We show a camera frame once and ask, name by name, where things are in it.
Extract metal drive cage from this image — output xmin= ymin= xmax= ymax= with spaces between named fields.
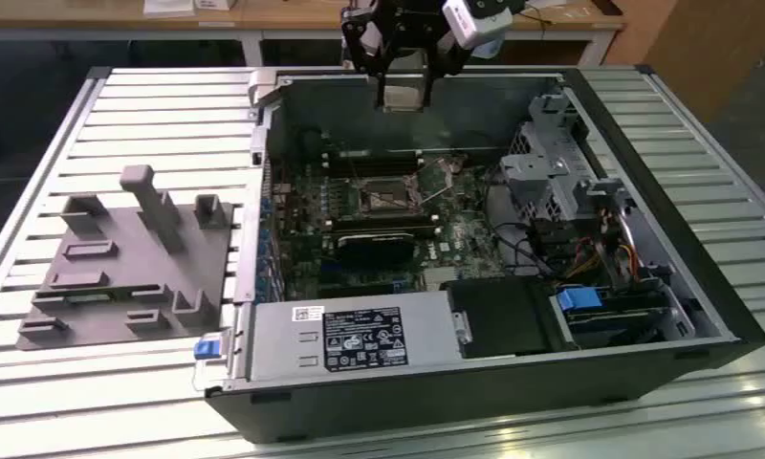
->
xmin=500 ymin=95 xmax=633 ymax=221

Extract yellow power wire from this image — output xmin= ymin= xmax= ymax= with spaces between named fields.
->
xmin=564 ymin=243 xmax=640 ymax=279

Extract wooden desk white legs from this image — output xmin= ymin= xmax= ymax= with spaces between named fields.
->
xmin=0 ymin=0 xmax=627 ymax=68

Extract metal socket cover frame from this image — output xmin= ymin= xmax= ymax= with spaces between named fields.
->
xmin=411 ymin=156 xmax=457 ymax=206

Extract black drive bay shroud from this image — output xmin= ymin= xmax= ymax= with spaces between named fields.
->
xmin=443 ymin=279 xmax=553 ymax=358

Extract long black cable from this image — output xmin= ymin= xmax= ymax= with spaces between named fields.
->
xmin=488 ymin=220 xmax=563 ymax=283

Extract graphics card black shroud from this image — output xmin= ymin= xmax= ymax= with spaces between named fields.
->
xmin=336 ymin=229 xmax=417 ymax=265

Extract grey plastic parts rack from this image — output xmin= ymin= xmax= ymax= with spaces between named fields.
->
xmin=15 ymin=164 xmax=237 ymax=353

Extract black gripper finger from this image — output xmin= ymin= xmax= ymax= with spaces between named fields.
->
xmin=423 ymin=46 xmax=468 ymax=109
xmin=340 ymin=4 xmax=392 ymax=110

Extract silver finned heatsink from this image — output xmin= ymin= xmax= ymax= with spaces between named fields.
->
xmin=424 ymin=268 xmax=465 ymax=292

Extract silver CPU plate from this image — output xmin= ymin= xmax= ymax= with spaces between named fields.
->
xmin=381 ymin=85 xmax=429 ymax=115

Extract green RAM stick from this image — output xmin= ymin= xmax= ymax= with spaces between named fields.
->
xmin=63 ymin=286 xmax=164 ymax=303

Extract plain white box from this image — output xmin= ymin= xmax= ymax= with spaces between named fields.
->
xmin=143 ymin=0 xmax=196 ymax=18

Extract blue case latch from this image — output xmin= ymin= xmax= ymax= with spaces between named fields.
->
xmin=192 ymin=334 xmax=224 ymax=362

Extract wooden cabinet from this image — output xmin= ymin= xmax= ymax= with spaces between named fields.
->
xmin=604 ymin=0 xmax=765 ymax=125

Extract grey power supply unit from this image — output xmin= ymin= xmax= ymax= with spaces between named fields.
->
xmin=245 ymin=291 xmax=471 ymax=383

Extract black open PC case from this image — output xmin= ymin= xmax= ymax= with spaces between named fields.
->
xmin=193 ymin=64 xmax=765 ymax=446

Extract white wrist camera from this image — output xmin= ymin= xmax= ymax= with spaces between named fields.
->
xmin=441 ymin=0 xmax=524 ymax=49

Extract green motherboard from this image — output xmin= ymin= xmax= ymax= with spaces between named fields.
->
xmin=271 ymin=142 xmax=509 ymax=307

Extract hard disk blue carrier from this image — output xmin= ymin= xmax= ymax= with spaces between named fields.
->
xmin=551 ymin=284 xmax=691 ymax=345

